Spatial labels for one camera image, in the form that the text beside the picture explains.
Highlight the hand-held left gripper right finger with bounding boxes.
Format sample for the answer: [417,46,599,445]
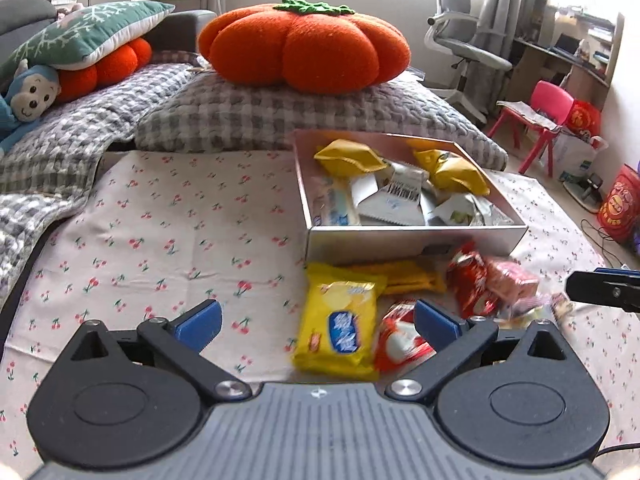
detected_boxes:
[385,299,583,406]

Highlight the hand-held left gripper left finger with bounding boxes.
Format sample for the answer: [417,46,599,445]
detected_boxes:
[55,299,251,403]

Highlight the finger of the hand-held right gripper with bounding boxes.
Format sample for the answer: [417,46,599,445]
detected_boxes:
[565,269,640,312]

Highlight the brown cake clear wrapper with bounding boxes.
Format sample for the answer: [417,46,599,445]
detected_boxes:
[547,291,575,320]

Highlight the red snack packet white dots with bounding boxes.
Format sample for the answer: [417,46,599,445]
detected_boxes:
[447,242,501,318]

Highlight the yellow snack bar packet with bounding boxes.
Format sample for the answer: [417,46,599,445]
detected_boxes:
[345,260,446,296]

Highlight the white box pink inside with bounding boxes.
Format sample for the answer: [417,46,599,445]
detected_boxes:
[292,129,530,267]

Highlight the pink cake clear wrapper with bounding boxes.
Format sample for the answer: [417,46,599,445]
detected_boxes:
[487,257,541,306]

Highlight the yellow snack packet blue label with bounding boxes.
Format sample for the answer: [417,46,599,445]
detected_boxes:
[292,262,388,381]

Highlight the grey newsprint snack packet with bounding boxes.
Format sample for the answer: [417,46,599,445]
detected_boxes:
[470,195,516,226]

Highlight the white snack packet brown print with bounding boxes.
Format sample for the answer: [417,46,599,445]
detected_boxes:
[350,162,431,226]

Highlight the yellow snack packet dark print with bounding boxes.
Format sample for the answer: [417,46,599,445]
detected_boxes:
[407,147,492,197]

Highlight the silver blue snack packet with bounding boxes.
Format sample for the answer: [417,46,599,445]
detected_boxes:
[312,180,361,226]

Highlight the crinkled yellow snack packet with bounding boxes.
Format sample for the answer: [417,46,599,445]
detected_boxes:
[315,138,390,177]

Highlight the red bag yellow print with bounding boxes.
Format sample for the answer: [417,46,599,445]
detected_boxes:
[597,162,640,246]

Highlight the cherry print bed sheet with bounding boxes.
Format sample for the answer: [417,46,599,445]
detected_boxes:
[0,150,640,480]

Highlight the black floor device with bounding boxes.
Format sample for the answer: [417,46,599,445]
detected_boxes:
[575,172,606,208]

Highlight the white paper bag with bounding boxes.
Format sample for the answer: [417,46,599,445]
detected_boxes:
[552,127,608,183]

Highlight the red gift bag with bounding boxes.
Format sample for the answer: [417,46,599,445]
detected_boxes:
[565,99,602,141]

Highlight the patterned seat cloth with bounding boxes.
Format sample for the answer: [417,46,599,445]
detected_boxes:
[496,100,561,131]

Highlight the pink child chair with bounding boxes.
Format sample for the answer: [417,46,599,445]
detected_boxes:
[487,80,575,178]

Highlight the grey checked pillow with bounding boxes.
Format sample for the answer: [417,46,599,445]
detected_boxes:
[135,62,508,171]

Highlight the wooden desk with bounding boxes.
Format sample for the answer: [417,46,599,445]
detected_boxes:
[515,10,626,106]

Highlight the grey checked blanket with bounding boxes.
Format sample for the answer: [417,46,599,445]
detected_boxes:
[0,62,196,306]

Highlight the small orange pumpkin cushion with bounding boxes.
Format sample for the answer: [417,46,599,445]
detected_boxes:
[55,37,153,103]

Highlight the blue monkey plush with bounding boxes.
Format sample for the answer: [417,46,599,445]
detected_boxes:
[0,59,62,156]

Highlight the grey office chair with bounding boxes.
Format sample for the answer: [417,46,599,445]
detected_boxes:
[424,0,515,126]

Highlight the large orange pumpkin cushion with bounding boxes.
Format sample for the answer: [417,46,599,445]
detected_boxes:
[197,0,412,95]

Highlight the grey curtain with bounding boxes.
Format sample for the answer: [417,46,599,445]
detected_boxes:
[480,0,541,106]

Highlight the teal snowflake pillow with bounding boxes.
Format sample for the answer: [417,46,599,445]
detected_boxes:
[0,1,176,78]

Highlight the tangled black cable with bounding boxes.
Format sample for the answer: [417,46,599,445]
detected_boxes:
[580,217,631,268]

